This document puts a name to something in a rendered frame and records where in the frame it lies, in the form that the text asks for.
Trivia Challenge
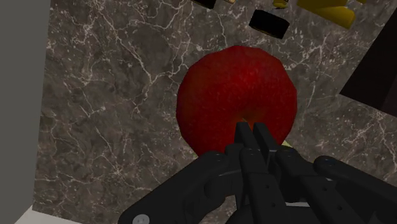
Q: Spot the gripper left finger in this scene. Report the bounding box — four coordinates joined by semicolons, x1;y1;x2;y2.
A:
118;122;291;224

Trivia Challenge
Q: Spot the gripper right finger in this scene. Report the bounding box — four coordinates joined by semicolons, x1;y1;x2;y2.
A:
253;122;397;224

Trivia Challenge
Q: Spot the red apple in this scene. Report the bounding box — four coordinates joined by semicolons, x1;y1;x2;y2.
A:
176;45;298;157

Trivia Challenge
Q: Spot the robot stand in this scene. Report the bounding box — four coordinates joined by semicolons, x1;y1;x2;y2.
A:
339;11;397;118

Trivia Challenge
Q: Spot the black short cylinder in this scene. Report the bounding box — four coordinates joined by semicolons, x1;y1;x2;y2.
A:
249;9;291;40

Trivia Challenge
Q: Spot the large yellow block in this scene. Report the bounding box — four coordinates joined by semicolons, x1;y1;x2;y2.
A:
296;0;356;31

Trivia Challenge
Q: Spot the black flat object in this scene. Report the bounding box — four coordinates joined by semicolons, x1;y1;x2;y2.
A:
190;0;217;10

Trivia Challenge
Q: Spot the small yellow object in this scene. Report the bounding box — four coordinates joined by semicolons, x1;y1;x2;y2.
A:
272;0;290;10

